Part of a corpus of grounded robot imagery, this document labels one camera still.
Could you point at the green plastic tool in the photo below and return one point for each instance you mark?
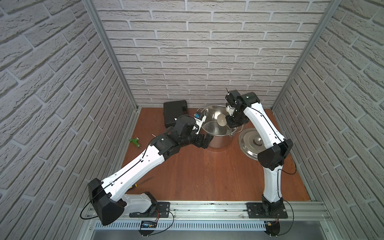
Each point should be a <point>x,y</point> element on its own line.
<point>135,141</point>

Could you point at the stainless steel pot lid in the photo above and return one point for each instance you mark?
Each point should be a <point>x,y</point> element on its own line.
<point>251,143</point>

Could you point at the left controller board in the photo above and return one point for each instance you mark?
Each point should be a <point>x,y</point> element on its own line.
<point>147,228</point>

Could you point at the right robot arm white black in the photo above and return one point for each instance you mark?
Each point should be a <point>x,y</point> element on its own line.
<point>248,108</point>

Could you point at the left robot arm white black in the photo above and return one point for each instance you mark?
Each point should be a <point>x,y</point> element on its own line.
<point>109,197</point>

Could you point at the cream plastic ladle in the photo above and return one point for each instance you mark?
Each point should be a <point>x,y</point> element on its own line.
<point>224,120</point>

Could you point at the aluminium mounting rail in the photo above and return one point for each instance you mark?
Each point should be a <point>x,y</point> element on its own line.
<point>233,211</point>

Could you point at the yellow black screwdriver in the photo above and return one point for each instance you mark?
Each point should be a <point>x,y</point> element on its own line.
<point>142,182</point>

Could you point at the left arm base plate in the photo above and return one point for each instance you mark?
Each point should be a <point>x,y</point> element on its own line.
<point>160,210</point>

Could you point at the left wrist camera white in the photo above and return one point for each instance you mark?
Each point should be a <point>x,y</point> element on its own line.
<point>200,118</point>

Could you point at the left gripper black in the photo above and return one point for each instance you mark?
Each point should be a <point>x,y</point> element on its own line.
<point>199,140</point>

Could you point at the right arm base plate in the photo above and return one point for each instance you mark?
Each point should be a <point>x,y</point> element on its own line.
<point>259,210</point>

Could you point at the black plastic tool case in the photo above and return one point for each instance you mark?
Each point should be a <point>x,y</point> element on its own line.
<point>173,110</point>

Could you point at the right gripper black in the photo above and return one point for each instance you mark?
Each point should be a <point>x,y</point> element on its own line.
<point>232,124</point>

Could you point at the controller board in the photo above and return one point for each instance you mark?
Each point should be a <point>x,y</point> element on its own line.
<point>147,228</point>
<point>272,229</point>

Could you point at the right controller board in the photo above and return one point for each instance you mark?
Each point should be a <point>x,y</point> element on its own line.
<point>272,229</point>

